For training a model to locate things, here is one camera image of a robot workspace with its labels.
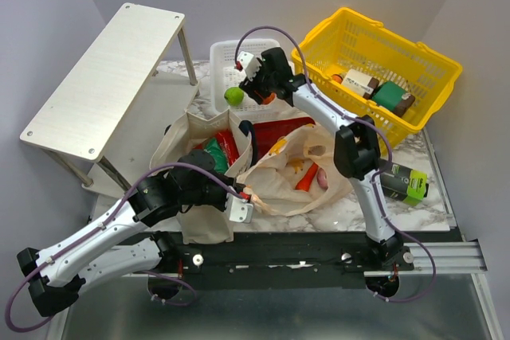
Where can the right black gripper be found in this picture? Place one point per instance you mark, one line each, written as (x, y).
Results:
(249, 87)

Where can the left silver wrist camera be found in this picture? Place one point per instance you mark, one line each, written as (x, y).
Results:
(238, 210)

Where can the purple toy onion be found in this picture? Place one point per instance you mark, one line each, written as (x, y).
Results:
(322, 179)

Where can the green toy apple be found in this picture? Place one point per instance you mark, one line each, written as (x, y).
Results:
(234, 96)

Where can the yellow shopping basket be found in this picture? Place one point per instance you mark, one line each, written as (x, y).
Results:
(349, 40)

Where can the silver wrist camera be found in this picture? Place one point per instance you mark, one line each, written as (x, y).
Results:
(248, 63)
(238, 210)

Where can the green brown box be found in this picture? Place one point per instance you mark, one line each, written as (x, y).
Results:
(393, 98)

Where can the peach plastic grocery bag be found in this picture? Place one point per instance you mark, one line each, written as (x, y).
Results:
(271, 182)

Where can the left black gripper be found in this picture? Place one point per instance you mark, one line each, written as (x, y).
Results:
(221, 206)

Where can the orange toy pumpkin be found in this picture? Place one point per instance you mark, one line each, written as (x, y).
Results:
(269, 99)

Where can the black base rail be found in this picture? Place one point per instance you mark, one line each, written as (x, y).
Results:
(262, 261)

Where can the white perforated plastic basket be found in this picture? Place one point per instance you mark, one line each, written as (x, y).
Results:
(223, 75)

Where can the red snack packet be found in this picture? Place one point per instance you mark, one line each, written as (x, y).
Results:
(228, 145)

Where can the small orange capped item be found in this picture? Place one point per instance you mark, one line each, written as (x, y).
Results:
(338, 78)

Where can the black green razor box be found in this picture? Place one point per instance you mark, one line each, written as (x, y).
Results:
(404, 184)

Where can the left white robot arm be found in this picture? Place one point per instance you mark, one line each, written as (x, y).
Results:
(56, 276)

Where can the red lacquer tray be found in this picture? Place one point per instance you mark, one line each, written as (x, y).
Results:
(268, 133)

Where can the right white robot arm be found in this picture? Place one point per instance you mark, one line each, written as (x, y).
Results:
(356, 147)

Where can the aluminium rail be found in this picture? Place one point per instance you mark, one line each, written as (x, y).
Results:
(451, 258)

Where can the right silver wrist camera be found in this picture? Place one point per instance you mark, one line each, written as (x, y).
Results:
(248, 63)

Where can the green snack packet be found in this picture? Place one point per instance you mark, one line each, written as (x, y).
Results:
(213, 147)

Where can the white brown bottle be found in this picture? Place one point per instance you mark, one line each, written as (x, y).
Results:
(360, 83)

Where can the white wooden shelf stand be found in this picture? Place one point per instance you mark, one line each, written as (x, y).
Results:
(106, 118)

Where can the orange toy carrot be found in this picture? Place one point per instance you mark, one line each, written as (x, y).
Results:
(305, 183)

